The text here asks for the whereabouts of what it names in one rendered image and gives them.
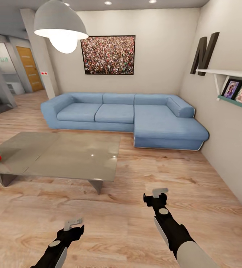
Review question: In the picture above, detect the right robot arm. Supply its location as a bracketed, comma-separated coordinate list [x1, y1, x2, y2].
[143, 187, 221, 268]

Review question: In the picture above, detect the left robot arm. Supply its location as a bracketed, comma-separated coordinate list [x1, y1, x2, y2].
[30, 217, 84, 268]

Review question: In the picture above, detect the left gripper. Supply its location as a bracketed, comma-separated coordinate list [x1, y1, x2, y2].
[57, 225, 84, 244]

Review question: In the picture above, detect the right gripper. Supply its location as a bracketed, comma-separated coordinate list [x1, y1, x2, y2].
[143, 194, 167, 207]

